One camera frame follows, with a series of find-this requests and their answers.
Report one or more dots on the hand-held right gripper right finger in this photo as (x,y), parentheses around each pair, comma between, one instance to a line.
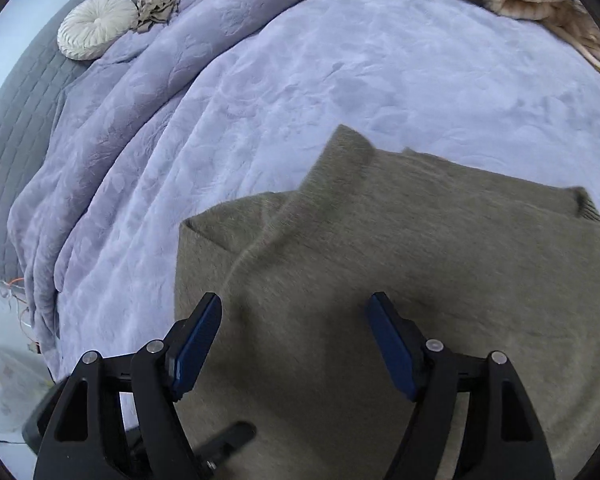
(392,345)

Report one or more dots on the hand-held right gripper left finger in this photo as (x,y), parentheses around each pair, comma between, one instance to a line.
(195,350)

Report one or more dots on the olive brown knit sweater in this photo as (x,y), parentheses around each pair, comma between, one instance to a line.
(380,240)

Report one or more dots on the lavender embossed blanket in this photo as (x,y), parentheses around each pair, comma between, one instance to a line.
(280,85)

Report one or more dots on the round white pleated cushion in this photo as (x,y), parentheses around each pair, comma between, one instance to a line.
(97,27)

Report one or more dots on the crumpled beige cloth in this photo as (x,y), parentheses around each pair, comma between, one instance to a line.
(157,7)

